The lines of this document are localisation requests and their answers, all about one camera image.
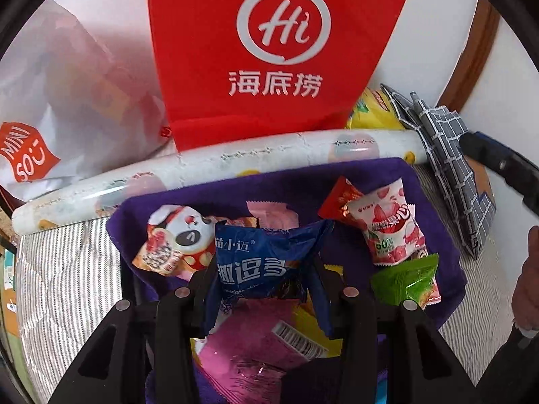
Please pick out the printed paper roll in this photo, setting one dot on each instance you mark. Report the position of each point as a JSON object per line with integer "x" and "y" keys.
{"x": 210, "y": 164}

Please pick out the grey striped bed quilt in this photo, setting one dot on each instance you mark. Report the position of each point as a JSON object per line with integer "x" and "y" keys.
{"x": 63, "y": 269}

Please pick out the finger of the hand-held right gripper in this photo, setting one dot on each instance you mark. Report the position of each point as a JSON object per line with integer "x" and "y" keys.
{"x": 513, "y": 149}
{"x": 513, "y": 172}

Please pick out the red paper bag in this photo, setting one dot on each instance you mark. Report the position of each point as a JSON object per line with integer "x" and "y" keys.
{"x": 189, "y": 71}

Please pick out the red candy packet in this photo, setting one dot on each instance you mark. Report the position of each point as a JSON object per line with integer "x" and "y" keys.
{"x": 339, "y": 197}

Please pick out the panda print snack packet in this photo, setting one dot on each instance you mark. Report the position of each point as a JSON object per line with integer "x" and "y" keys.
{"x": 172, "y": 240}

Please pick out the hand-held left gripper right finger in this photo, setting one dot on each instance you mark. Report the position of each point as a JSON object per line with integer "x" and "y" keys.
{"x": 332, "y": 294}

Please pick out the white plastic shopping bag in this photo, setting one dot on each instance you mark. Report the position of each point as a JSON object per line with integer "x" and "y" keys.
{"x": 84, "y": 92}

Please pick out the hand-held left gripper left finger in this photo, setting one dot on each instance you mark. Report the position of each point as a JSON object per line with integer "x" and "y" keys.
{"x": 202, "y": 290}

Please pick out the purple towel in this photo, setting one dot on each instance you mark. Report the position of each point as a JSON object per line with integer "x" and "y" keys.
{"x": 273, "y": 181}

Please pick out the green snack packet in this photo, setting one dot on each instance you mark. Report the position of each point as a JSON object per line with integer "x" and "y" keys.
{"x": 404, "y": 280}

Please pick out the blue snack packet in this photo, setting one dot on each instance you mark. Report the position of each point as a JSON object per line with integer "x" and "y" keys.
{"x": 252, "y": 269}

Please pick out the brown wooden door frame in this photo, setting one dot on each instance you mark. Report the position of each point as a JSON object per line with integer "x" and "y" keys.
{"x": 480, "y": 42}

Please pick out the pale pink snack packet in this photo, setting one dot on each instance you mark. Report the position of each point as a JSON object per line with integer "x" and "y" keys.
{"x": 273, "y": 214}

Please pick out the pink snack bag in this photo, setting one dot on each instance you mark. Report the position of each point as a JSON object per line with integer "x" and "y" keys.
{"x": 252, "y": 345}

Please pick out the person's right hand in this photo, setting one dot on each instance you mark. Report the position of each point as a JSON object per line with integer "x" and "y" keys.
{"x": 528, "y": 286}

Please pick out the strawberry print snack packet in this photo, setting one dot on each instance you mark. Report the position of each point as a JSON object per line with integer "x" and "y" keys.
{"x": 387, "y": 227}

